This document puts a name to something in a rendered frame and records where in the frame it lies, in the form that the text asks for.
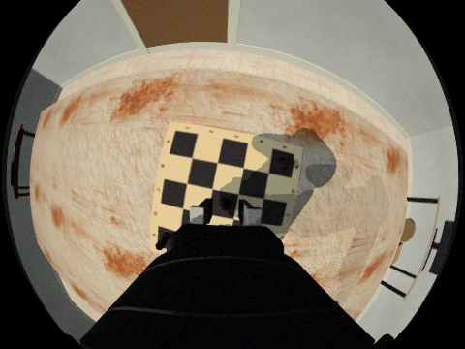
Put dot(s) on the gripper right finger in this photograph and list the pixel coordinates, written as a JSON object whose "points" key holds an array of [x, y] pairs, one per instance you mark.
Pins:
{"points": [[249, 215]]}

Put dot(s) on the chessboard with black pieces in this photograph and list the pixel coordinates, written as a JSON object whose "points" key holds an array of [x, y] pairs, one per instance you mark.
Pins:
{"points": [[199, 162]]}

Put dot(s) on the black rook chess piece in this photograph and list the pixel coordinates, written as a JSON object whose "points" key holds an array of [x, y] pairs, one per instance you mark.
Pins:
{"points": [[282, 163]]}

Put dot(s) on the black bishop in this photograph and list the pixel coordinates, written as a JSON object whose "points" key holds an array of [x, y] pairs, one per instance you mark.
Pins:
{"points": [[164, 238]]}

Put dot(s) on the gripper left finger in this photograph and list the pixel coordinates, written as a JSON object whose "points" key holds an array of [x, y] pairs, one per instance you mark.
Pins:
{"points": [[202, 213]]}

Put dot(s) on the black pawn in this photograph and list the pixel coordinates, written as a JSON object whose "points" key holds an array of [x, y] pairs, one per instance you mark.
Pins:
{"points": [[225, 203]]}

